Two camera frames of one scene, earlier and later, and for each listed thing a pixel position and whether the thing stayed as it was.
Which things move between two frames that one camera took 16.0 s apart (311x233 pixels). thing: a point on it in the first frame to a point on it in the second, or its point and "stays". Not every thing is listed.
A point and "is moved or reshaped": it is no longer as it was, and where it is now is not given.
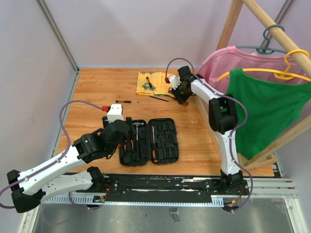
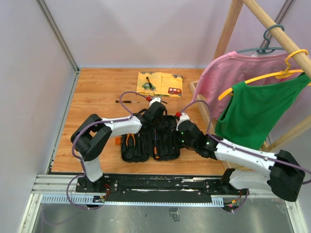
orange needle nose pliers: [125, 145] is moved or reshaped
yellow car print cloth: [153, 83] stays
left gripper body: [112, 150] to [157, 123]
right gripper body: [181, 94] to [182, 142]
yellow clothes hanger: [280, 75] to [286, 74]
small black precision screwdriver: [126, 101] stays
